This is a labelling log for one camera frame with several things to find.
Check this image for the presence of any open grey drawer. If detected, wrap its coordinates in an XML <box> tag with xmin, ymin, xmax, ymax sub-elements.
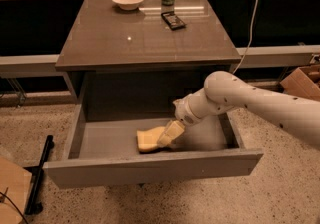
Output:
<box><xmin>43</xmin><ymin>71</ymin><xmax>264</xmax><ymax>190</ymax></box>

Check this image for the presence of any cardboard box right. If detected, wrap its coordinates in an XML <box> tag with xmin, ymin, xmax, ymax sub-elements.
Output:
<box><xmin>280</xmin><ymin>65</ymin><xmax>320</xmax><ymax>101</ymax></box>

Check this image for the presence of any grey cabinet counter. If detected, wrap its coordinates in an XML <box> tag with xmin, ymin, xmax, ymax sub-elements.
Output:
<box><xmin>54</xmin><ymin>0</ymin><xmax>242</xmax><ymax>104</ymax></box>

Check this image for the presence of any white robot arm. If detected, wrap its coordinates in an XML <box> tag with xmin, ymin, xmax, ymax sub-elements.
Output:
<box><xmin>157</xmin><ymin>71</ymin><xmax>320</xmax><ymax>148</ymax></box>

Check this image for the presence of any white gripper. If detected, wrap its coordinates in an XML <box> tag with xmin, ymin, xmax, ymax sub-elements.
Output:
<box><xmin>157</xmin><ymin>98</ymin><xmax>200</xmax><ymax>148</ymax></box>

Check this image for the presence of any yellow sponge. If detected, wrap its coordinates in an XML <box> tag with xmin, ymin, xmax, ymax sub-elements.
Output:
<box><xmin>137</xmin><ymin>126</ymin><xmax>172</xmax><ymax>153</ymax></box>

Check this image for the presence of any white cable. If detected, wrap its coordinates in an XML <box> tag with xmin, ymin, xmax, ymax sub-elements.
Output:
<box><xmin>231</xmin><ymin>0</ymin><xmax>260</xmax><ymax>76</ymax></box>

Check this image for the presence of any black cable lower left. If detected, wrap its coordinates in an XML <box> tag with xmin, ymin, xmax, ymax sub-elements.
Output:
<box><xmin>0</xmin><ymin>187</ymin><xmax>29</xmax><ymax>224</ymax></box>

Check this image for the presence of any wooden board lower left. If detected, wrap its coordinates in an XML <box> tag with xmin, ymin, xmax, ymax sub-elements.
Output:
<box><xmin>0</xmin><ymin>157</ymin><xmax>32</xmax><ymax>224</ymax></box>

